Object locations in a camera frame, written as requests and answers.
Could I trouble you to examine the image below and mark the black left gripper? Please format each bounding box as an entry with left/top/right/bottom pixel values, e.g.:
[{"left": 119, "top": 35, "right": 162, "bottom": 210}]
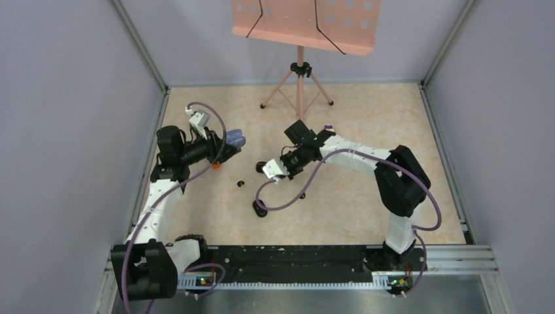
[{"left": 179, "top": 126, "right": 240, "bottom": 165}]

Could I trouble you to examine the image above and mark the grey blue oval case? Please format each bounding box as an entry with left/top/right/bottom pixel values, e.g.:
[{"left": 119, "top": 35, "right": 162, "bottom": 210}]
[{"left": 225, "top": 129, "right": 246, "bottom": 148}]

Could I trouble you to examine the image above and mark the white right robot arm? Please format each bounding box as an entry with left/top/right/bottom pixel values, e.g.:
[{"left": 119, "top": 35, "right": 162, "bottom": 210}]
[{"left": 256, "top": 120, "right": 432, "bottom": 270}]

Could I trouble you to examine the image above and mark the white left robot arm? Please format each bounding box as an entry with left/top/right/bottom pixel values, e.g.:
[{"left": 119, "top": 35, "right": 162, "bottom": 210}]
[{"left": 110, "top": 126, "right": 246, "bottom": 301}]

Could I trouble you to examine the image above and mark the pink music stand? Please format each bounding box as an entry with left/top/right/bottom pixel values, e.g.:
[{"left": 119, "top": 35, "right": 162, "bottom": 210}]
[{"left": 230, "top": 0, "right": 382, "bottom": 120}]

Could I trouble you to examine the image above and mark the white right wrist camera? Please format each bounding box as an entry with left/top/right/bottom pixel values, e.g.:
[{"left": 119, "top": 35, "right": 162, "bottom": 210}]
[{"left": 262, "top": 158, "right": 289, "bottom": 182}]

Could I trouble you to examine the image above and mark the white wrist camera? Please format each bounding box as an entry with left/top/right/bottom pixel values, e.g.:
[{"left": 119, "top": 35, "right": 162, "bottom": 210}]
[
  {"left": 186, "top": 109, "right": 211, "bottom": 139},
  {"left": 262, "top": 158, "right": 289, "bottom": 182}
]

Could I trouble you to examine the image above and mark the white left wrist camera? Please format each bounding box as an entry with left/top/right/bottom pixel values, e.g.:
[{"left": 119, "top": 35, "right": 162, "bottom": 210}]
[{"left": 186, "top": 109, "right": 211, "bottom": 139}]

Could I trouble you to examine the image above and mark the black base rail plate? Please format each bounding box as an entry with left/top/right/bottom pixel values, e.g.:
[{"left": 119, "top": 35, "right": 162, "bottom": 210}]
[{"left": 200, "top": 245, "right": 408, "bottom": 284}]

